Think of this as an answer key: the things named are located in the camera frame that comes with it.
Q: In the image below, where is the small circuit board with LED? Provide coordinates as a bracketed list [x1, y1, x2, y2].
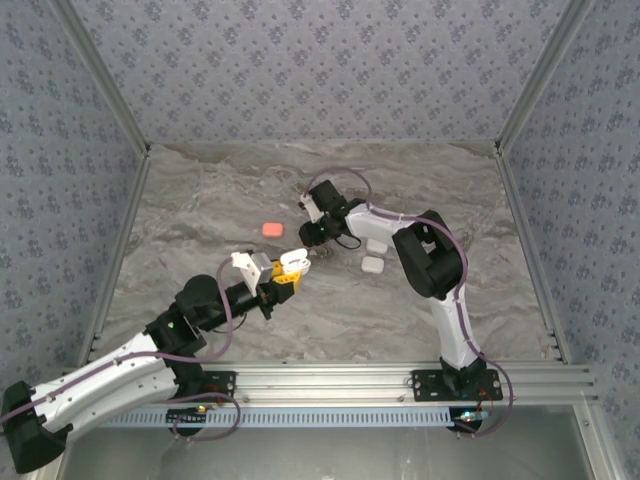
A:
[166, 405, 211, 427]
[452, 407, 490, 432]

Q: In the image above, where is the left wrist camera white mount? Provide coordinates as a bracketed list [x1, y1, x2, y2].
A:
[230, 250, 274, 297]

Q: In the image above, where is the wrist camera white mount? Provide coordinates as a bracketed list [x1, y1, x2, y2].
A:
[230, 250, 274, 297]
[298, 193, 322, 225]

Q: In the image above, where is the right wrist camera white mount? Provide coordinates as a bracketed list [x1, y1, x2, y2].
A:
[298, 193, 322, 225]

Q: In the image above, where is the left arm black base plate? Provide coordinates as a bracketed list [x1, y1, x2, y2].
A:
[197, 370, 238, 404]

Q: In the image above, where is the aluminium side rail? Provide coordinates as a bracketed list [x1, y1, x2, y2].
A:
[494, 144, 572, 365]
[74, 147, 154, 369]

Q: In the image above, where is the aluminium mounting rail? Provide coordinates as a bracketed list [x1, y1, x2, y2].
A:
[53, 363, 600, 405]

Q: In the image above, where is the slotted grey cable duct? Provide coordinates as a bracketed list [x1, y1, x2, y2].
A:
[99, 405, 454, 430]

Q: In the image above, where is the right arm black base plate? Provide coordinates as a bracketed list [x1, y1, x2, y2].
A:
[410, 369, 504, 404]

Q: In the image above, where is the aluminium frame post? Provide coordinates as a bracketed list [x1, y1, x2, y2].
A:
[51, 0, 152, 154]
[493, 0, 599, 151]

